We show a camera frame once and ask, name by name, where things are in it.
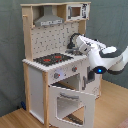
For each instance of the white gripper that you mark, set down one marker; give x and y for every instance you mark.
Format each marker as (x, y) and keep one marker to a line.
(83, 44)

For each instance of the white oven door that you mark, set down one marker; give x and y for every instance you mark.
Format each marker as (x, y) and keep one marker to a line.
(63, 102)

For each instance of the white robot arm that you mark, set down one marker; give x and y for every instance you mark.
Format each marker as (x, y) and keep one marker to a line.
(102, 58)

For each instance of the wooden toy kitchen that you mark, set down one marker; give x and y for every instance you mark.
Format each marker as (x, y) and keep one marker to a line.
(46, 40)

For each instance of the metal sink basin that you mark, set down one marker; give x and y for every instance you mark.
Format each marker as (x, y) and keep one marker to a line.
(74, 52)

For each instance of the black toy faucet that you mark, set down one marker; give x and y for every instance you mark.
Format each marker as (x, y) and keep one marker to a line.
(71, 44)

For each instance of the right oven knob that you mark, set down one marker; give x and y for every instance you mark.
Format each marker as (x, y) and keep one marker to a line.
(74, 69)

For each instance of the oven knob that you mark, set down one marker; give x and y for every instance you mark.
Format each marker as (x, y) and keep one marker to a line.
(56, 75)
(74, 69)

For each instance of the toy microwave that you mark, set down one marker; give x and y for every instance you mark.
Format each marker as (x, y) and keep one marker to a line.
(77, 11)

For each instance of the black stovetop red burners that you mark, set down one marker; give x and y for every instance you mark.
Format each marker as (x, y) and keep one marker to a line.
(52, 59)

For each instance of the left oven knob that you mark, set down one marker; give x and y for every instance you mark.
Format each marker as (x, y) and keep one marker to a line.
(56, 75)

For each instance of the grey range hood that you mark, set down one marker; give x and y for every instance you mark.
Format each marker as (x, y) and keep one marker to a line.
(48, 18)

